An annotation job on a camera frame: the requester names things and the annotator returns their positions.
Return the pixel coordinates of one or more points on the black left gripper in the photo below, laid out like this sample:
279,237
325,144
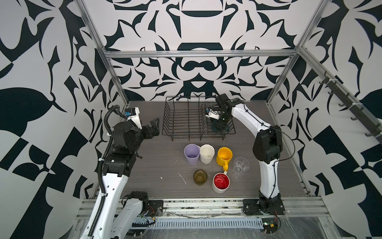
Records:
153,129

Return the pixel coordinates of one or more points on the white slotted cable duct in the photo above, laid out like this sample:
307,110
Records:
202,223

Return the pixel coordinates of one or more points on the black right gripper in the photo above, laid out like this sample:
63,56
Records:
221,109

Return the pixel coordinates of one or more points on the lilac cup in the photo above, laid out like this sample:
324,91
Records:
192,154

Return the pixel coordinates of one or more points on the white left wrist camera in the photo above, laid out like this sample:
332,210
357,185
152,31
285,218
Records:
133,114

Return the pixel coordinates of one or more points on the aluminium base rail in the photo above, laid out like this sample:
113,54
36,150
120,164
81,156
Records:
205,207

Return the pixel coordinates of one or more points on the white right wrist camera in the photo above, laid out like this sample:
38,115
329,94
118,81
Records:
213,115

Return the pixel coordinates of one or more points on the white mug red inside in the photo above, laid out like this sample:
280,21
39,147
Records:
220,182

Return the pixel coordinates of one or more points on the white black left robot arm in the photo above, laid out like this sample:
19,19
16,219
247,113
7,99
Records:
126,133

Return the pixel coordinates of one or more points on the cream white cup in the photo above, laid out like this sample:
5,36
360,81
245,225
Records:
207,153

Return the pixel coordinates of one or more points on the green mug cream inside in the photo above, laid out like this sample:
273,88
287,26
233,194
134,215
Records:
218,126

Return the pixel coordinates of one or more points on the yellow mug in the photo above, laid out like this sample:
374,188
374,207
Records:
223,158

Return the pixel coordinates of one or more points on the grey wall hook rail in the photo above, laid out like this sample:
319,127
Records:
348,101

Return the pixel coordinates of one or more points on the clear glass cup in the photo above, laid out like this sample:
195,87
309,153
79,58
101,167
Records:
241,166

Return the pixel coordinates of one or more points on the black wire dish rack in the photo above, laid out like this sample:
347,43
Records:
184,118

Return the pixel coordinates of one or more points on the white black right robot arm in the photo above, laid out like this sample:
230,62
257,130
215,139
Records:
267,149

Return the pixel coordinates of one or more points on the olive glass cup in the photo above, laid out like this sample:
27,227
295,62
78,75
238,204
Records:
200,177

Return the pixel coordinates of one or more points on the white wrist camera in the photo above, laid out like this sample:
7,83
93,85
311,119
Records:
213,115
133,114

